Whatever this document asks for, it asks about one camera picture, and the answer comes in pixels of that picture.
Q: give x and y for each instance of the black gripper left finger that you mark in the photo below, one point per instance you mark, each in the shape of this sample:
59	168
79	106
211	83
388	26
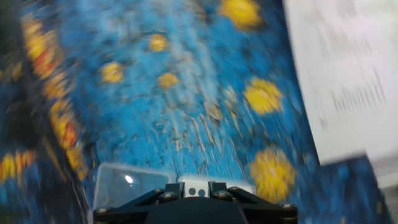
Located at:
130	211

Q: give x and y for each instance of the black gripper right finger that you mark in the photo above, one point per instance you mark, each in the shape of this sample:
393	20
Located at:
267	211

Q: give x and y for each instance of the white pipette tip box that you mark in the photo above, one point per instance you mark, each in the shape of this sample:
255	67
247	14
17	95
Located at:
133	186

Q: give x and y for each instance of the starry night print tablecloth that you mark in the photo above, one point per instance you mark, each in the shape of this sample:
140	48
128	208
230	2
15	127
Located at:
186	109

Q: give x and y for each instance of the white printed paper sheet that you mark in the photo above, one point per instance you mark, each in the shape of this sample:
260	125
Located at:
342	77

